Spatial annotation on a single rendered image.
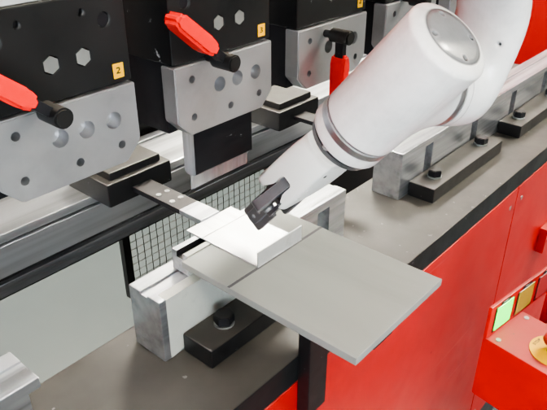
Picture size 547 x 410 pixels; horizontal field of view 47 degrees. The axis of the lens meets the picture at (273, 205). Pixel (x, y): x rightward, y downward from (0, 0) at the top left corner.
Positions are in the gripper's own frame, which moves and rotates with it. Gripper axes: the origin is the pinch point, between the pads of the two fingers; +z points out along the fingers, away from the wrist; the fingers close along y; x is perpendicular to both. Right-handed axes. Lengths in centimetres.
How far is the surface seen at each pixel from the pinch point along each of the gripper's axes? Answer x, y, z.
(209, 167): -8.3, 3.2, 2.1
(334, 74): -9.5, -14.2, -8.6
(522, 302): 33.1, -36.9, 6.1
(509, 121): 8, -86, 14
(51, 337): -24, -24, 159
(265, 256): 4.6, 2.8, 3.6
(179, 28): -15.9, 12.2, -17.5
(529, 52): -12, -215, 56
